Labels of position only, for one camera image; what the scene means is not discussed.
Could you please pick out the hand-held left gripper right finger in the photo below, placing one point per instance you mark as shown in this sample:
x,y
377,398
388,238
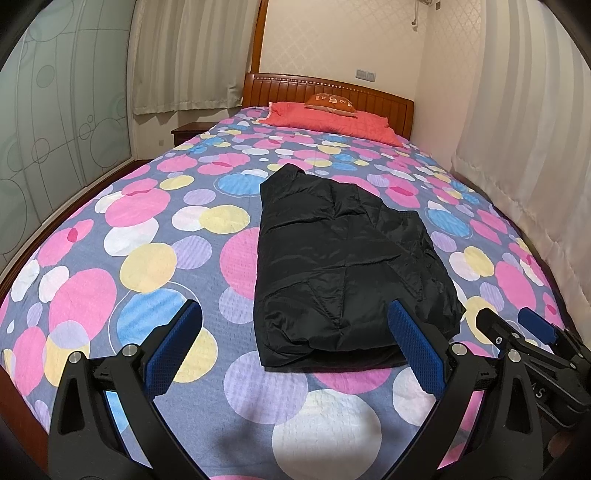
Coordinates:
x,y
415,350

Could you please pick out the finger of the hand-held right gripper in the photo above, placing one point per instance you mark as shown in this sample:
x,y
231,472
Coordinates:
x,y
496,327
538,323

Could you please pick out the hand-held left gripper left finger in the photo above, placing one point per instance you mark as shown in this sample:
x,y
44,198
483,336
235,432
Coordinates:
x,y
174,350

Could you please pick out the black puffer jacket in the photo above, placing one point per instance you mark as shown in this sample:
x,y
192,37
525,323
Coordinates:
x,y
332,258

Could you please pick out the circle-print bed sheet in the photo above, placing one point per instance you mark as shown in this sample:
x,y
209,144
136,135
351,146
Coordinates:
x,y
138,207

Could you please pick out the long white curtain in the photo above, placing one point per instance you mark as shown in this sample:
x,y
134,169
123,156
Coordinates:
x,y
521,138

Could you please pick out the wooden nightstand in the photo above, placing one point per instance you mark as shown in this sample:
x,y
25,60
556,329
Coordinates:
x,y
189,133

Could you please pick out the red pillow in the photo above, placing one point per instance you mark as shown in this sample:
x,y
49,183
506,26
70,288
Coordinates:
x,y
332,123

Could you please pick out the frosted glass wardrobe door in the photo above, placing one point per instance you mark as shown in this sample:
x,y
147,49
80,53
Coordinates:
x,y
69,115

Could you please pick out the orange cushion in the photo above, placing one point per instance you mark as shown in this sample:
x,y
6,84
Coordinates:
x,y
330,102

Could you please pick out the wooden bed headboard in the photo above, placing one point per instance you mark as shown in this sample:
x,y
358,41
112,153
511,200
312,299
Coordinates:
x,y
277,87

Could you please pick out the short cream window curtain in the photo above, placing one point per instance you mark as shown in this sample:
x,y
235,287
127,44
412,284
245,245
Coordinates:
x,y
184,55

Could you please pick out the wooden bed side rail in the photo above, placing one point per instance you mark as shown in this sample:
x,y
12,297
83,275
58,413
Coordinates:
x,y
23,406

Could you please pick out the wall switch panel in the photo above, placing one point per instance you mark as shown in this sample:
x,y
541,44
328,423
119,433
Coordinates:
x,y
365,73

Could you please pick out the wooden door frame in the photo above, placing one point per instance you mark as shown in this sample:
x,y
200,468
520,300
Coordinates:
x,y
257,37

